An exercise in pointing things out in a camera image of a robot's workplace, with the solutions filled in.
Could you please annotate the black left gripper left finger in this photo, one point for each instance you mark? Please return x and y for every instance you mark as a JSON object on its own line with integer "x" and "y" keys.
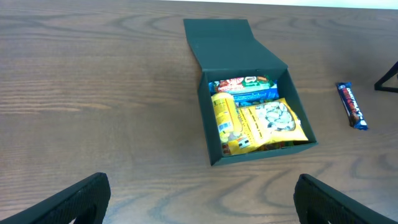
{"x": 84, "y": 202}

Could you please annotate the purple Dairy Milk bar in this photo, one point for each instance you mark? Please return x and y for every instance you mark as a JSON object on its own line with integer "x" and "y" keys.
{"x": 355, "y": 116}

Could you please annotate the red green chocolate bar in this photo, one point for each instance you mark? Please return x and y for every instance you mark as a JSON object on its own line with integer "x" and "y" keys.
{"x": 243, "y": 85}

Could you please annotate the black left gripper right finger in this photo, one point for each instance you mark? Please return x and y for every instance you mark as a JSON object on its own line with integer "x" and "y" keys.
{"x": 317, "y": 202}

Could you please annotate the dark green gift box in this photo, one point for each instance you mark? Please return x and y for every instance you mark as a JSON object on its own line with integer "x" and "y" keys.
{"x": 226, "y": 48}

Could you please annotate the yellow Hacks candy bag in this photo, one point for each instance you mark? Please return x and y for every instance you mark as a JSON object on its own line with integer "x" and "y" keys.
{"x": 265, "y": 124}

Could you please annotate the yellow Mentos gum bottle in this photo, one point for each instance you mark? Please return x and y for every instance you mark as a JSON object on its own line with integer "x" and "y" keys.
{"x": 226, "y": 114}

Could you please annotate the blue Oreo cookie pack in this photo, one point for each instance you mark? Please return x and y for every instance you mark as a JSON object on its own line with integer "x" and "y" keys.
{"x": 253, "y": 98}

